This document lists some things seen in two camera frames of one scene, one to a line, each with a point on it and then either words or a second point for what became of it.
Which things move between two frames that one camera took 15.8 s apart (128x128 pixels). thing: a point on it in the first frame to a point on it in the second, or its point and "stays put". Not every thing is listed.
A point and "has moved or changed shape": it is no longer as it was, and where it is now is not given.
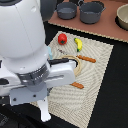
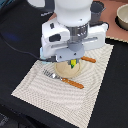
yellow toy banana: [79, 44] has moved or changed shape
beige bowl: [122, 15] stays put
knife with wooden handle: [79, 56] stays put
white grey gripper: [32, 86] to [69, 43]
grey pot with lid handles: [90, 12] stays put
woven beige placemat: [70, 103] stays put
